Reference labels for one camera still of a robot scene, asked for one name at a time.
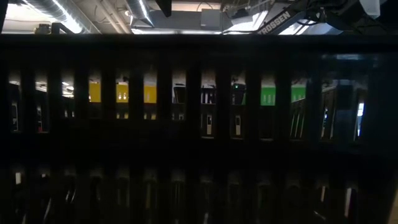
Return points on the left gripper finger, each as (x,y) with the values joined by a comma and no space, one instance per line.
(164,7)

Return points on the black plastic slotted basket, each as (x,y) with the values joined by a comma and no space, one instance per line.
(209,91)
(199,149)

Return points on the yellow plastic slotted basket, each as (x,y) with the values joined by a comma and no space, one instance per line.
(94,91)

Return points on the green plastic slotted basket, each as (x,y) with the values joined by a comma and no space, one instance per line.
(268,91)

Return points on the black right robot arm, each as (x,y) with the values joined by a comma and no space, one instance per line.
(280,21)

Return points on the bright ceiling light panel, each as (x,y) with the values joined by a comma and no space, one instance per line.
(155,31)

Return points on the grey ceiling box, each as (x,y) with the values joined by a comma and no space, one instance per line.
(211,18)

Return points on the white ceiling box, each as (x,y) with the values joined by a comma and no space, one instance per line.
(371,7)

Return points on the silver round ceiling duct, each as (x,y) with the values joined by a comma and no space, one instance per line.
(141,12)

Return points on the large ribbed silver duct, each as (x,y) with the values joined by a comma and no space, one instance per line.
(62,15)

